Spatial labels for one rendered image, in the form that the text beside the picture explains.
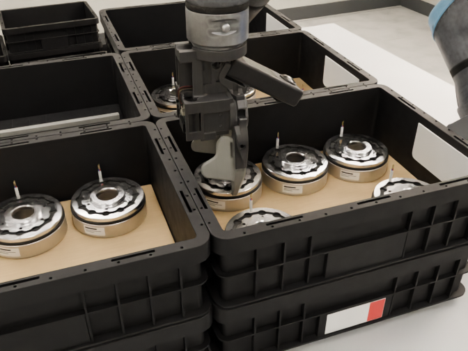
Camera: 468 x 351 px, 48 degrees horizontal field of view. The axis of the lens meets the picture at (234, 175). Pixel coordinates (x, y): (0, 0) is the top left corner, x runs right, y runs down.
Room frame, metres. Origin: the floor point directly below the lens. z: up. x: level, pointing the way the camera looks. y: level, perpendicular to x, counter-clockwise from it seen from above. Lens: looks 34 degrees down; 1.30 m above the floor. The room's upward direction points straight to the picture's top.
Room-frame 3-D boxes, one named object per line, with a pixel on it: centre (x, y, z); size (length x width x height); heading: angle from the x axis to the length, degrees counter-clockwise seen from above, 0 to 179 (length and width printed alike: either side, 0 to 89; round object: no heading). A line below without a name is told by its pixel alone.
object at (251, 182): (0.66, 0.01, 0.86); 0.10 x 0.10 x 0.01
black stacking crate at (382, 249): (0.64, -0.12, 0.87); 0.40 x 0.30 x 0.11; 110
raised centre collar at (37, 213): (0.56, 0.28, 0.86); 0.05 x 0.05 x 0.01
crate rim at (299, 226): (0.64, -0.12, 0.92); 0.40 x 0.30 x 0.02; 110
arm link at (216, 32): (0.63, 0.02, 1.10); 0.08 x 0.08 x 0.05
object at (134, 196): (0.61, 0.18, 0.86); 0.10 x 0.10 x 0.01
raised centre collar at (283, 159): (0.70, -0.10, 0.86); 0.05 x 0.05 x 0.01
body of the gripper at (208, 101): (0.63, 0.03, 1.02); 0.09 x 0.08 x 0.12; 105
